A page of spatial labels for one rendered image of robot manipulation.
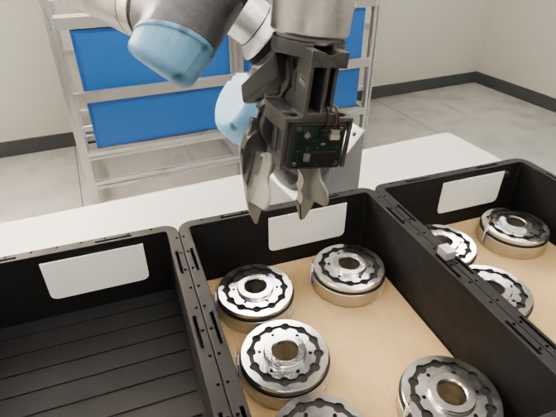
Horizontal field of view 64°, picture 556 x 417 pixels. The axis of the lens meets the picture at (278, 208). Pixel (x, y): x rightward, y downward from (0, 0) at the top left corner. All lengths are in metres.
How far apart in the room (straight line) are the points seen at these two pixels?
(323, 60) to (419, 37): 3.76
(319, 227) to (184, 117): 1.81
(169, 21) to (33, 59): 2.74
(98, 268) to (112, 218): 0.47
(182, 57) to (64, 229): 0.71
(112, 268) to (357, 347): 0.33
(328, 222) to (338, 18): 0.35
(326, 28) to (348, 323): 0.37
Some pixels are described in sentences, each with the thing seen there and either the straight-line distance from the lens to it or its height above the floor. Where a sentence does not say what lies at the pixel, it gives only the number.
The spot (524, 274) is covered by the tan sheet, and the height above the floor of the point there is 0.83.
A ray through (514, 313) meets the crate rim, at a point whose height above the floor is 0.93.
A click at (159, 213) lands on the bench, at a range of 1.08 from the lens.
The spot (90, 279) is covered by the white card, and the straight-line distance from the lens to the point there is 0.64.
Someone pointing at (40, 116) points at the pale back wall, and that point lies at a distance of 3.27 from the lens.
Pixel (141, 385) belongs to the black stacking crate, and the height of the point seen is 0.83.
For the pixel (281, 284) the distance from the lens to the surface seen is 0.61.
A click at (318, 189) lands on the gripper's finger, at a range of 0.50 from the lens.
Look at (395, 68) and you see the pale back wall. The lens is 4.07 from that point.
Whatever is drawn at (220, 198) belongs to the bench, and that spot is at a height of 0.70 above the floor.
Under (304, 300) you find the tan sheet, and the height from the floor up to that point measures 0.83.
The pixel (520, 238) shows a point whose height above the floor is 0.86.
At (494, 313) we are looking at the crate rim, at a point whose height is 0.93.
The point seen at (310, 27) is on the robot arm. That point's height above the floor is 1.20.
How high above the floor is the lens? 1.27
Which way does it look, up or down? 33 degrees down
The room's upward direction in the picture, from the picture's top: straight up
